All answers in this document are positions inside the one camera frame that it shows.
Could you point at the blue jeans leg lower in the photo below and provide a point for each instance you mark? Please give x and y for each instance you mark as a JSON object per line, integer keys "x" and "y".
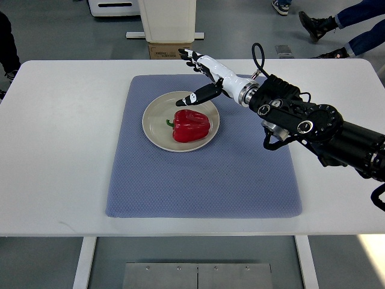
{"x": 366, "y": 41}

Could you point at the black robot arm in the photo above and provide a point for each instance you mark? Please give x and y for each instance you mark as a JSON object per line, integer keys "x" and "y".
{"x": 318, "y": 127}

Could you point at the red bell pepper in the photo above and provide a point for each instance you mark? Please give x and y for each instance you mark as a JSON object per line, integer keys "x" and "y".
{"x": 189, "y": 125}

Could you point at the cream round plate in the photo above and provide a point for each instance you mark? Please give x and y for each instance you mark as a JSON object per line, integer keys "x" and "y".
{"x": 163, "y": 108}

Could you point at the small grey floor plate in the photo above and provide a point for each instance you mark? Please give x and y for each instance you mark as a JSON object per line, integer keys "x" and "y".
{"x": 284, "y": 51}

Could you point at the left white table leg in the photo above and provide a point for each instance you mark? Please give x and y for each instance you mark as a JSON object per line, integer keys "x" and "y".
{"x": 83, "y": 270}

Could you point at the right white table leg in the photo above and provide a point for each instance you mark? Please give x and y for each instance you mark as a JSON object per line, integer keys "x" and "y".
{"x": 305, "y": 258}

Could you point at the blue jeans leg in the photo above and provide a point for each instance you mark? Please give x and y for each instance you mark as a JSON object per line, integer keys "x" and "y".
{"x": 360, "y": 12}
{"x": 366, "y": 41}

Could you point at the white table leg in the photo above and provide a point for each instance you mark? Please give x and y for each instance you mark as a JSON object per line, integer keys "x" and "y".
{"x": 305, "y": 258}
{"x": 83, "y": 270}

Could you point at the black boot lower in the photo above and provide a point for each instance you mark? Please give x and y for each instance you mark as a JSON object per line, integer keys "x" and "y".
{"x": 336, "y": 54}

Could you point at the white blue sneaker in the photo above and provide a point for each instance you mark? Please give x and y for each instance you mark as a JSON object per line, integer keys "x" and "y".
{"x": 281, "y": 6}

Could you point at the white cabinet with slot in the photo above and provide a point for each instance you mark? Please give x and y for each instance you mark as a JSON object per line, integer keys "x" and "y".
{"x": 113, "y": 8}

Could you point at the blue jeans leg upper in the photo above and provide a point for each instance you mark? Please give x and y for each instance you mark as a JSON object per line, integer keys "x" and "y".
{"x": 360, "y": 12}

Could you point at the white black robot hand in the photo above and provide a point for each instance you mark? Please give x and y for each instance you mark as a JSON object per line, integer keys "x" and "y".
{"x": 223, "y": 80}

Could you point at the blue quilted mat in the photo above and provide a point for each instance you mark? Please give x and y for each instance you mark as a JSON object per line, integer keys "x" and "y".
{"x": 232, "y": 176}

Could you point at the black boot upper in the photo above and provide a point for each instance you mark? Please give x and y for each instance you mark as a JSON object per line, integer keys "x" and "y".
{"x": 317, "y": 28}

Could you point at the cardboard box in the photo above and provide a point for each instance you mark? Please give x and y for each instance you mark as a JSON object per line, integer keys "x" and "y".
{"x": 166, "y": 51}

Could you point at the white machine base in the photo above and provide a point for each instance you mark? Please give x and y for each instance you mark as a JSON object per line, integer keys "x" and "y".
{"x": 167, "y": 22}

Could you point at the black boot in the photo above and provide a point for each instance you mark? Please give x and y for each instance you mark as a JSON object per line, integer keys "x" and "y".
{"x": 336, "y": 54}
{"x": 317, "y": 28}

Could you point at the dark trouser leg left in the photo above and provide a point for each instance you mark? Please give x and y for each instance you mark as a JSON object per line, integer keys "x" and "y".
{"x": 9, "y": 57}

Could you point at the metal floor plate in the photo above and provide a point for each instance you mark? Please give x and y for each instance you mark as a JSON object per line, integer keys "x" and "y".
{"x": 197, "y": 275}

